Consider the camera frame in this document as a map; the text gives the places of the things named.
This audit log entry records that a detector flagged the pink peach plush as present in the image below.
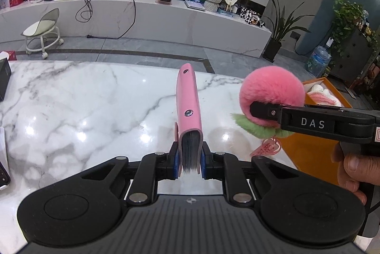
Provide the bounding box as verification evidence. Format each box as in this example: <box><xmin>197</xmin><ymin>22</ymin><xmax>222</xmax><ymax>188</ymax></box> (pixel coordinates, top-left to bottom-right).
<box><xmin>232</xmin><ymin>67</ymin><xmax>306</xmax><ymax>158</ymax></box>

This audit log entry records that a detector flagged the black heater power cable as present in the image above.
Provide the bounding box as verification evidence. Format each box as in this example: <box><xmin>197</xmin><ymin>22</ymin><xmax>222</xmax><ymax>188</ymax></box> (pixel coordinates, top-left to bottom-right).
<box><xmin>86</xmin><ymin>0</ymin><xmax>158</xmax><ymax>39</ymax></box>

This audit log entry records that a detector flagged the pink notebook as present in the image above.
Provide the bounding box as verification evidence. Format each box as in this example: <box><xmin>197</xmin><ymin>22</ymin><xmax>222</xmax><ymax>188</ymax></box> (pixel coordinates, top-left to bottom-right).
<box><xmin>173</xmin><ymin>63</ymin><xmax>204</xmax><ymax>176</ymax></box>

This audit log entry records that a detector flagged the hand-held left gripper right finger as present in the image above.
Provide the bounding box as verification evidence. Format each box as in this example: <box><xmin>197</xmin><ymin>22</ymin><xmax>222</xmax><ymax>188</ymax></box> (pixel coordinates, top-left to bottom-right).
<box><xmin>200</xmin><ymin>150</ymin><xmax>300</xmax><ymax>204</ymax></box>

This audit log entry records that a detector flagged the black box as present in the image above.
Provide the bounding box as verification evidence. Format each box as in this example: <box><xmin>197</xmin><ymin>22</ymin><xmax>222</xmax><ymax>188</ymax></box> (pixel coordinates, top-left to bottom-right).
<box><xmin>0</xmin><ymin>58</ymin><xmax>12</xmax><ymax>102</ymax></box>

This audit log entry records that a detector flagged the dark cabinet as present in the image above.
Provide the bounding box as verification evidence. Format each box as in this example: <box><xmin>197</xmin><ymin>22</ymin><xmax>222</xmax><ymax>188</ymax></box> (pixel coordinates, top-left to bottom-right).
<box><xmin>329</xmin><ymin>28</ymin><xmax>377</xmax><ymax>88</ymax></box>

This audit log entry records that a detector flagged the leafy plant on cabinet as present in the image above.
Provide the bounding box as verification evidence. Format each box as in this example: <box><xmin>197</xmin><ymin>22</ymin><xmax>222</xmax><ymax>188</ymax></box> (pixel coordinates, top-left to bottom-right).
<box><xmin>331</xmin><ymin>0</ymin><xmax>369</xmax><ymax>57</ymax></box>

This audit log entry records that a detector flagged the orange box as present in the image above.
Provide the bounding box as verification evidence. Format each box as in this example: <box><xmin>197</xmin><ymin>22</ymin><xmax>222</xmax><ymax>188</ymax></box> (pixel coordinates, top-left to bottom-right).
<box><xmin>285</xmin><ymin>77</ymin><xmax>354</xmax><ymax>174</ymax></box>

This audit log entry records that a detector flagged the potted plant in black pot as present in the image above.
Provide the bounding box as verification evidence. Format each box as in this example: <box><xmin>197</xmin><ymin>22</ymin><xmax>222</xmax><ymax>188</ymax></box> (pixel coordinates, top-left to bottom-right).
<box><xmin>263</xmin><ymin>0</ymin><xmax>315</xmax><ymax>63</ymax></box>

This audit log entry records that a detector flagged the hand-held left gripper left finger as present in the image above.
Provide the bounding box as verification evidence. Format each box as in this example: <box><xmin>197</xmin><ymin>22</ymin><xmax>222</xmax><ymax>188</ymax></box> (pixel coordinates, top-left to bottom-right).
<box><xmin>80</xmin><ymin>150</ymin><xmax>182</xmax><ymax>204</ymax></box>

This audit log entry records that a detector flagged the pink and white crocheted toy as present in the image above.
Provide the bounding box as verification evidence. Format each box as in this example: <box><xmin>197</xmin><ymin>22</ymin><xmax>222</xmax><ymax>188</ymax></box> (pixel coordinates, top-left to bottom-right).
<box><xmin>307</xmin><ymin>85</ymin><xmax>342</xmax><ymax>108</ymax></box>

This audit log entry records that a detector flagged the blue water bottle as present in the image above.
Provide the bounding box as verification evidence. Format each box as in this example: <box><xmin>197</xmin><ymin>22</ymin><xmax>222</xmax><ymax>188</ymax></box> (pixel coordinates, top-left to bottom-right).
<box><xmin>306</xmin><ymin>46</ymin><xmax>331</xmax><ymax>78</ymax></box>

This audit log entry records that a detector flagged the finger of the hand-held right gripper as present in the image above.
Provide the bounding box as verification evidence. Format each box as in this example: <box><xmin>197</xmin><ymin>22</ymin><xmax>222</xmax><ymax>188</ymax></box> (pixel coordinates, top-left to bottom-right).
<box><xmin>249</xmin><ymin>101</ymin><xmax>283</xmax><ymax>126</ymax></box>

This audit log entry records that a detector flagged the black router cable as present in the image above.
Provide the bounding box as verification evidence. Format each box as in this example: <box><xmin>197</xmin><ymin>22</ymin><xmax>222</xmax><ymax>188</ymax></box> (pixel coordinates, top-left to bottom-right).
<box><xmin>76</xmin><ymin>0</ymin><xmax>97</xmax><ymax>24</ymax></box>

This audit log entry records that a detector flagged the person's right hand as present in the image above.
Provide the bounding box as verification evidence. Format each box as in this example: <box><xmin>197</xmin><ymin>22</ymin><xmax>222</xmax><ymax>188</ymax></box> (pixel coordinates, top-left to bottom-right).
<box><xmin>334</xmin><ymin>143</ymin><xmax>369</xmax><ymax>205</ymax></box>

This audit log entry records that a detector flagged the grey laptop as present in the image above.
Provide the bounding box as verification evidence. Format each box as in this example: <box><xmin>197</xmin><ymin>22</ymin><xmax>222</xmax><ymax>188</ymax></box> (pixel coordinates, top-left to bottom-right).
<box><xmin>184</xmin><ymin>0</ymin><xmax>206</xmax><ymax>9</ymax></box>

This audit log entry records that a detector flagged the white rolling stool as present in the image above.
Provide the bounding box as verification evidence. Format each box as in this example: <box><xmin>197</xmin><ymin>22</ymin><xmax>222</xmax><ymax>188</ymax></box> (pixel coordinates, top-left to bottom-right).
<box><xmin>21</xmin><ymin>8</ymin><xmax>64</xmax><ymax>59</ymax></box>

